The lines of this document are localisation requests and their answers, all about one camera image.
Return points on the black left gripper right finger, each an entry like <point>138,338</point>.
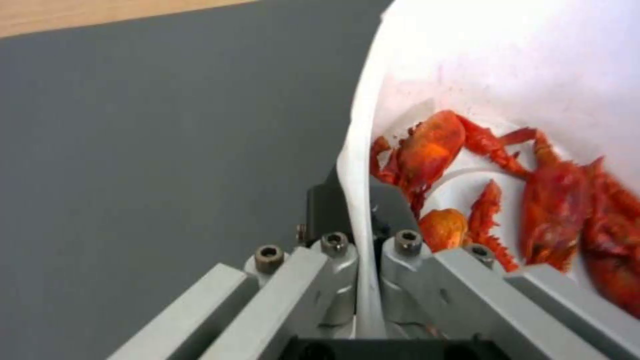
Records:
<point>450,300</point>

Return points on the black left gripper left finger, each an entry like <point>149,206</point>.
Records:
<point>280,300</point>

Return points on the white takeout bag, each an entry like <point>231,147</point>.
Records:
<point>500,56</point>

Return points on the orange crayfish shell piece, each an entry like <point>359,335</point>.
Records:
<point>445,227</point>

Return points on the large red crayfish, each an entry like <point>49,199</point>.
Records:
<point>560,202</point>

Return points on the red crayfish head shell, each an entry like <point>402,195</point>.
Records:
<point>430,150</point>

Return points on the red crayfish claw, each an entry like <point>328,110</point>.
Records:
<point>487,144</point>

